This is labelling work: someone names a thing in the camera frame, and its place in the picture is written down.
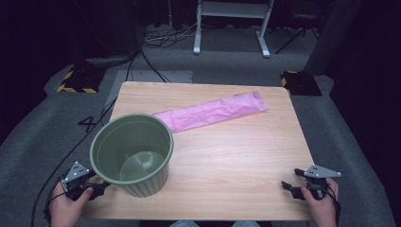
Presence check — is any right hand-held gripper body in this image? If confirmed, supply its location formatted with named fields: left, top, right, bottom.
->
left=303, top=164, right=342, bottom=201

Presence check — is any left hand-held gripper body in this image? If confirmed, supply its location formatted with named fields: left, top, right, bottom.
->
left=61, top=161, right=96, bottom=201

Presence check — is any green plastic waste bin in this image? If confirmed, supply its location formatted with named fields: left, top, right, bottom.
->
left=89, top=113, right=175, bottom=199

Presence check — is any pink plastic garbage bag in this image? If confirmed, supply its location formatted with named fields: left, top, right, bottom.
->
left=152, top=91, right=270, bottom=134

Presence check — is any person's left hand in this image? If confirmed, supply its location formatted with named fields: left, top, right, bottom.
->
left=48, top=183, right=95, bottom=227

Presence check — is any person's right hand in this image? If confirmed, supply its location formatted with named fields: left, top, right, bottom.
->
left=301, top=178, right=340, bottom=227

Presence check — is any person's right leg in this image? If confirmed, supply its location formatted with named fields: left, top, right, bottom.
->
left=232, top=219, right=261, bottom=227

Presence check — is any person's leg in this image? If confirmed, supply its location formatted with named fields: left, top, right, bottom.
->
left=232, top=219, right=261, bottom=227
left=169, top=219, right=201, bottom=227

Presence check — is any black yellow striped stand base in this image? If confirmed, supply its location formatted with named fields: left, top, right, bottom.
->
left=57, top=65, right=107, bottom=95
left=280, top=70, right=323, bottom=97

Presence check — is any person's left leg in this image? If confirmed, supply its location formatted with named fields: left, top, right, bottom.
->
left=169, top=219, right=201, bottom=227

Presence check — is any black tripod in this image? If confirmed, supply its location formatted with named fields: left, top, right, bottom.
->
left=274, top=23, right=320, bottom=55

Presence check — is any dark curtain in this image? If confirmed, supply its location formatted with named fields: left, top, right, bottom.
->
left=138, top=0, right=200, bottom=31

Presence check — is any long black floor cable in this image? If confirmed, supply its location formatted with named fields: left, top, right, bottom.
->
left=30, top=46, right=173, bottom=227

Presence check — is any right hand-held gripper black cable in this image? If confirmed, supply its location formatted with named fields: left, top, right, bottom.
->
left=325, top=184, right=342, bottom=227

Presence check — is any hand-held gripper black cable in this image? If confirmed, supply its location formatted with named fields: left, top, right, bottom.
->
left=325, top=184, right=342, bottom=227
left=43, top=174, right=69, bottom=225

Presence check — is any left hand-held gripper black cable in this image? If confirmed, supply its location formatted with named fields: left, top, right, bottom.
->
left=43, top=174, right=69, bottom=225

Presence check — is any grey padded post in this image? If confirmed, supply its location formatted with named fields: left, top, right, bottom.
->
left=303, top=0, right=363, bottom=77

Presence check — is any bundle of floor cables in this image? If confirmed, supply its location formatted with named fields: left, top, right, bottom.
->
left=141, top=22, right=202, bottom=50

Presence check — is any white metal desk frame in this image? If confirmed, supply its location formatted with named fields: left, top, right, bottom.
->
left=192, top=0, right=275, bottom=59

